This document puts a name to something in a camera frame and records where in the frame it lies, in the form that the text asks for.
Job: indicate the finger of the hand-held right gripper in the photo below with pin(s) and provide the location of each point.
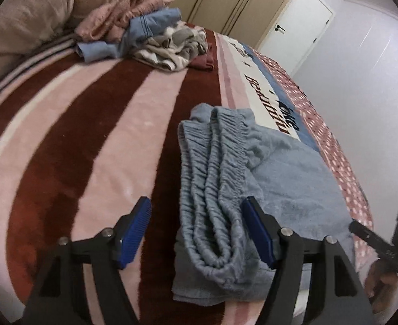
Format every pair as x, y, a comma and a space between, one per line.
371, 238

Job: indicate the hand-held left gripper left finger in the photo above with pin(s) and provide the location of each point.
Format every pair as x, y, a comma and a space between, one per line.
134, 233

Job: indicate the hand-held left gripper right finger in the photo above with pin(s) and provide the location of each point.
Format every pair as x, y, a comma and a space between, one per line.
258, 233

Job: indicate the blue-grey pants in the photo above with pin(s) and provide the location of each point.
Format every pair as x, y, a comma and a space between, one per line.
219, 176

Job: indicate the person's right hand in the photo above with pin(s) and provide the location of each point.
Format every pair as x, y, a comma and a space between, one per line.
381, 284

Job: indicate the striped and dotted printed blanket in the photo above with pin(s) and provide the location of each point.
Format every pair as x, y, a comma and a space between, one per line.
84, 125

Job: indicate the maroon garment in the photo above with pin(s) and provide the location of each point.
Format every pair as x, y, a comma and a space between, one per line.
202, 61

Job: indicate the grey and white patterned garment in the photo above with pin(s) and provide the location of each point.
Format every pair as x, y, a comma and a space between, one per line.
172, 47

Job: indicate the striped bed sheet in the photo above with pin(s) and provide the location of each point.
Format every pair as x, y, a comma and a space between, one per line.
23, 69

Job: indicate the blue garment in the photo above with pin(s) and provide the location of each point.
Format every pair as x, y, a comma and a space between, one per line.
151, 23

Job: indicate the white door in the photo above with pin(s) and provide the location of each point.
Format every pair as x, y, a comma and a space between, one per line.
300, 23

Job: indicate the pink fuzzy garment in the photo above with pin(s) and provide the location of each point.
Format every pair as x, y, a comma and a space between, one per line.
111, 17

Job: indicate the beige wooden wardrobe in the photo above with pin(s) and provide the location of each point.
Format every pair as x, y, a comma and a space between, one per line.
226, 0

